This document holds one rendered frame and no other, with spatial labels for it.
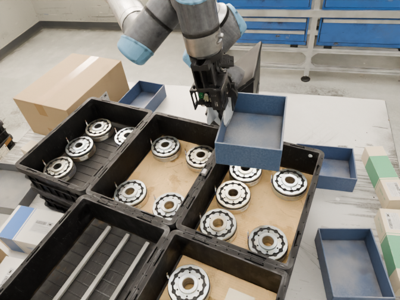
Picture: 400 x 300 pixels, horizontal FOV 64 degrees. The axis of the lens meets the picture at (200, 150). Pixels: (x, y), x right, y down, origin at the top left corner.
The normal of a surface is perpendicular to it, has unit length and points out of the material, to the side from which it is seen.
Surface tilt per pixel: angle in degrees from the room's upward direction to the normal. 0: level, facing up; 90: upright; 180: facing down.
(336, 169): 0
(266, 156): 90
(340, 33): 90
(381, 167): 0
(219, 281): 0
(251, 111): 90
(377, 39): 90
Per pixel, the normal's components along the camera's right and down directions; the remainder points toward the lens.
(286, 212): -0.10, -0.70
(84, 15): -0.25, 0.70
